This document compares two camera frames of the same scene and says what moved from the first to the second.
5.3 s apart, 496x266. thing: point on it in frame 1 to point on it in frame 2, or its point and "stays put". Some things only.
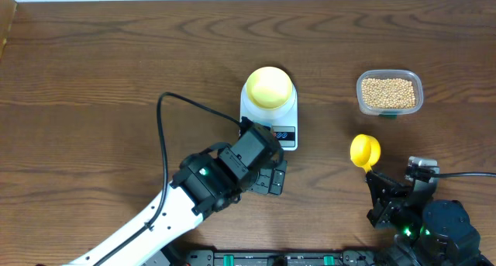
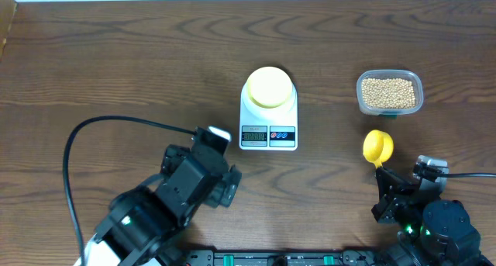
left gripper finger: (271, 181) to (223, 194)
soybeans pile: (388, 93) stays put
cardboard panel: (8, 9) stays put
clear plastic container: (389, 92) stays put
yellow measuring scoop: (365, 151) to (378, 147)
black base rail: (276, 257) stays put
